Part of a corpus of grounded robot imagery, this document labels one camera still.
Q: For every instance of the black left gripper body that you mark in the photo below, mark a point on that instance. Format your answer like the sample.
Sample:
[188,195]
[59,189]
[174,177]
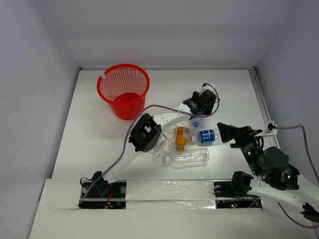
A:
[193,105]

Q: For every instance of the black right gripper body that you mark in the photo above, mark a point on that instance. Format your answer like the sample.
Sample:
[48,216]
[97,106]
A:
[247,144]

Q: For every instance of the blue label water bottle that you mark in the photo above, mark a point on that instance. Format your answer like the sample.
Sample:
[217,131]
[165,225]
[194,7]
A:
[206,137]

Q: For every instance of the large clear plastic bottle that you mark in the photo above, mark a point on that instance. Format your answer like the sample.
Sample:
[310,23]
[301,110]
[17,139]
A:
[186,159]

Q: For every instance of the orange juice bottle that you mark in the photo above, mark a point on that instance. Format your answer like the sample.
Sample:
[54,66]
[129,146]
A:
[182,138]

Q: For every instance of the white orange label bottle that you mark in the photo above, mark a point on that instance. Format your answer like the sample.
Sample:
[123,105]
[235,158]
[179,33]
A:
[164,146]

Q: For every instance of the colourful label blue cap bottle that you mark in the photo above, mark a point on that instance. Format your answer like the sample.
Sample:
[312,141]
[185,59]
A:
[198,122]

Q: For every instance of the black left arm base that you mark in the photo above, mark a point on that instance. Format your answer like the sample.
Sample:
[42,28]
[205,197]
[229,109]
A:
[114,197]

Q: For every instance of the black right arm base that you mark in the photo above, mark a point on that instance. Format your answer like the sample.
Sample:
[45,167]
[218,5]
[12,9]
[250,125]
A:
[228,198]

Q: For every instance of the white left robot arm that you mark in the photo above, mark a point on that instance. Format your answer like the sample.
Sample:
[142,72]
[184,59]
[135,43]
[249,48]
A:
[146,128]

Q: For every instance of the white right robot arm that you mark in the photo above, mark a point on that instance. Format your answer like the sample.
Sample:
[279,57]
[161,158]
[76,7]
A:
[271,164]

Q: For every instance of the red mesh plastic bin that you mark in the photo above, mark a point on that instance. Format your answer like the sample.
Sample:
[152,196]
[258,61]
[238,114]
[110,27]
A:
[124,88]

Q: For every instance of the red label cola bottle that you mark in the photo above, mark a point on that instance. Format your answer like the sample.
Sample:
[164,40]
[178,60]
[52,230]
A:
[172,129]

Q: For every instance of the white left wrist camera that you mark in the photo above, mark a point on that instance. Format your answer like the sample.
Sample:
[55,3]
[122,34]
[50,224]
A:
[207,86]

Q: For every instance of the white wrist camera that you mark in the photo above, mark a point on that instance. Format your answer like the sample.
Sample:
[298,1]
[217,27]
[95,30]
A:
[207,86]
[270,130]

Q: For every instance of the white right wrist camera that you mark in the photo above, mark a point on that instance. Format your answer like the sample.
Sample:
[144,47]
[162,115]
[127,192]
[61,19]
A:
[270,130]

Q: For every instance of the aluminium rail on right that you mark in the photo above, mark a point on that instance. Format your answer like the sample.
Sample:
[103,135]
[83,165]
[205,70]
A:
[272,140]

